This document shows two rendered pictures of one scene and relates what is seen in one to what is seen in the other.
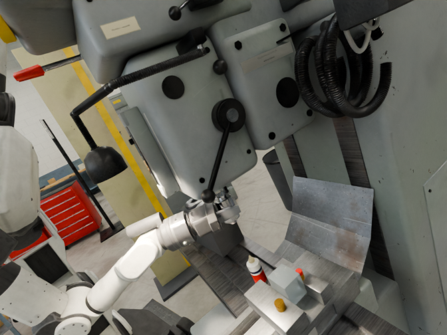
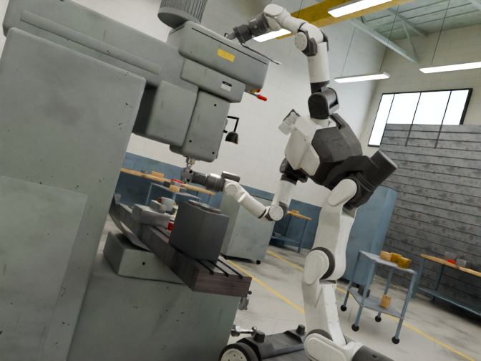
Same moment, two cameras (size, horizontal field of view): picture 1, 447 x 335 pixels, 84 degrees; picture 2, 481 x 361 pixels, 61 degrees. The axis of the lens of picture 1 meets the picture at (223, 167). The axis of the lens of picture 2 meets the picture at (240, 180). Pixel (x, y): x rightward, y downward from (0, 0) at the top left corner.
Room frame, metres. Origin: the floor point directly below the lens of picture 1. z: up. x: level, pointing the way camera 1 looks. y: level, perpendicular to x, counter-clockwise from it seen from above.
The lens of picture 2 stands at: (2.65, 0.05, 1.27)
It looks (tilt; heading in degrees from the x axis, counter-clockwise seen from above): 0 degrees down; 173
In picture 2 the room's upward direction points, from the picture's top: 16 degrees clockwise
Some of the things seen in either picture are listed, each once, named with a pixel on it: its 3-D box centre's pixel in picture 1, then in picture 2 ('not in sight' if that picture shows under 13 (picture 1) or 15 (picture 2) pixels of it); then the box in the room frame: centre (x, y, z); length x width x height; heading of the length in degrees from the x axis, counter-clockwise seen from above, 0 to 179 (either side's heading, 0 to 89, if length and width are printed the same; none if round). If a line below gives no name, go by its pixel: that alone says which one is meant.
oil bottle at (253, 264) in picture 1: (255, 269); (173, 221); (0.64, 0.04, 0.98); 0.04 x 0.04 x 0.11
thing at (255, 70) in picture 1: (248, 92); (163, 114); (0.69, -0.14, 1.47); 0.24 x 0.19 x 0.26; 23
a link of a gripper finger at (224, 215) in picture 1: (229, 213); not in sight; (0.58, 0.04, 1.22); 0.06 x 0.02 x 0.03; 91
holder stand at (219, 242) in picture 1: (209, 222); (198, 228); (0.96, 0.15, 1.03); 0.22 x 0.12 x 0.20; 30
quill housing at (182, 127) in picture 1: (188, 122); (199, 126); (0.62, 0.03, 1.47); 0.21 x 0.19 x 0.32; 23
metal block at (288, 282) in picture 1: (287, 284); (166, 204); (0.48, -0.02, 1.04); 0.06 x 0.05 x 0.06; 25
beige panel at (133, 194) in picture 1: (123, 176); not in sight; (2.18, 0.83, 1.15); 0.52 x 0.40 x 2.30; 113
